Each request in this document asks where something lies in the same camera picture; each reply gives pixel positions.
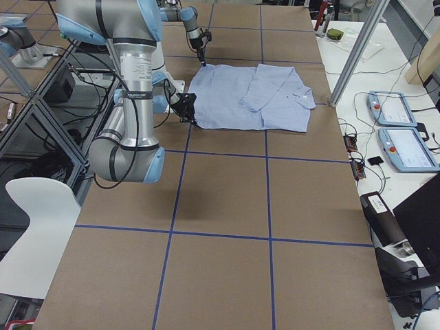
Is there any upper blue teach pendant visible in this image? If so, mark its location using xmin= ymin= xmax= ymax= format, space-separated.
xmin=367 ymin=90 xmax=417 ymax=127

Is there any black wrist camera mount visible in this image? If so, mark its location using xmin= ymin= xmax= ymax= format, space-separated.
xmin=179 ymin=93 xmax=197 ymax=107
xmin=200 ymin=29 xmax=212 ymax=43

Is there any lower black usb hub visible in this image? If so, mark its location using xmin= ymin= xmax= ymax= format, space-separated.
xmin=350 ymin=159 xmax=366 ymax=182

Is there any upper black usb hub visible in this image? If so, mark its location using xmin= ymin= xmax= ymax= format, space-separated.
xmin=343 ymin=135 xmax=358 ymax=153

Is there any aluminium frame post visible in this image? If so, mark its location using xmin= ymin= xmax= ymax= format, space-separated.
xmin=329 ymin=0 xmax=389 ymax=108

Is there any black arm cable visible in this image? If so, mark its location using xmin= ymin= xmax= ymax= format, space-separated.
xmin=67 ymin=37 xmax=173 ymax=189

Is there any lower blue teach pendant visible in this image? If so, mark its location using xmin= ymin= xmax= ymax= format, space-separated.
xmin=378 ymin=127 xmax=439 ymax=173

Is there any black usb hub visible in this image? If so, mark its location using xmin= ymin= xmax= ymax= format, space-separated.
xmin=350 ymin=159 xmax=366 ymax=182
xmin=343 ymin=135 xmax=358 ymax=153

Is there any blue teach pendant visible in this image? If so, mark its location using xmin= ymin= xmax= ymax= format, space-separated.
xmin=378 ymin=127 xmax=439 ymax=173
xmin=367 ymin=90 xmax=417 ymax=127

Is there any green pouch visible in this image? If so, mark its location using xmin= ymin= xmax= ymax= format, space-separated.
xmin=327 ymin=28 xmax=344 ymax=41

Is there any small black phone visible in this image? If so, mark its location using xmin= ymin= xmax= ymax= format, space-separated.
xmin=367 ymin=156 xmax=384 ymax=166

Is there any black monitor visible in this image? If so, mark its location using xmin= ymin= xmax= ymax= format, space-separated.
xmin=393 ymin=175 xmax=439 ymax=274

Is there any black labelled box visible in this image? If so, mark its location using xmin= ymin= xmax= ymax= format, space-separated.
xmin=360 ymin=192 xmax=406 ymax=246

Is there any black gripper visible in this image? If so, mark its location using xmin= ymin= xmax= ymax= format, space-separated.
xmin=190 ymin=35 xmax=206 ymax=67
xmin=171 ymin=100 xmax=197 ymax=124

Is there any white chair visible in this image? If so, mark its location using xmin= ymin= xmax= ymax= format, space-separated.
xmin=1 ymin=177 xmax=81 ymax=299

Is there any light blue striped shirt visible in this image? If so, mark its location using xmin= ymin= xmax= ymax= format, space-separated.
xmin=189 ymin=64 xmax=316 ymax=133

